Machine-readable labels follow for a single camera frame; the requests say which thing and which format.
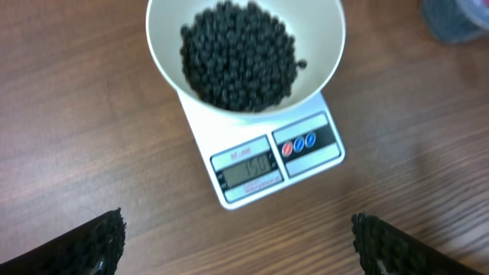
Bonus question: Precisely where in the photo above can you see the white kitchen scale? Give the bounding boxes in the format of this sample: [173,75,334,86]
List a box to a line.
[178,93,345,210]

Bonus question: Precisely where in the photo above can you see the clear plastic container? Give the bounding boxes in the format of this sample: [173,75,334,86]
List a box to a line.
[420,0,488,44]

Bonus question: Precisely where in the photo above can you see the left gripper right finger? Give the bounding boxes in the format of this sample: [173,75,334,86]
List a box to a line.
[351,212,479,275]

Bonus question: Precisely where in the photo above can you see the white bowl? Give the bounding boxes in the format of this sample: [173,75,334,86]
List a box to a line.
[145,0,346,118]

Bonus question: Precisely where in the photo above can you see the black beans in bowl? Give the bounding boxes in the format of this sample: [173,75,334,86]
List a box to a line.
[180,1,307,112]

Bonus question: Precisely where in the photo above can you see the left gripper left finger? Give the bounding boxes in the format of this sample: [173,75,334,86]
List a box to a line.
[1,208,126,275]

